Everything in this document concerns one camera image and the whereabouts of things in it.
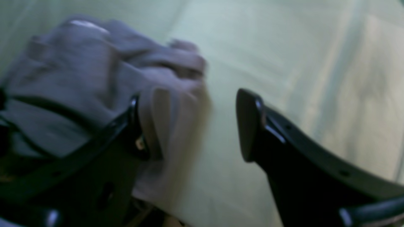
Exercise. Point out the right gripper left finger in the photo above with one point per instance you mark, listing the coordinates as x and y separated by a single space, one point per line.
89 188

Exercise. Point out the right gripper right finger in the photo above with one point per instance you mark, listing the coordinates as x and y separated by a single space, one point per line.
311 186

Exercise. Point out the grey t-shirt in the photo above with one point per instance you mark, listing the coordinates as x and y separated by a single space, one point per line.
68 84

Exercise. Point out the pale green table cloth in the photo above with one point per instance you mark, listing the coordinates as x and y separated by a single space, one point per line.
332 67

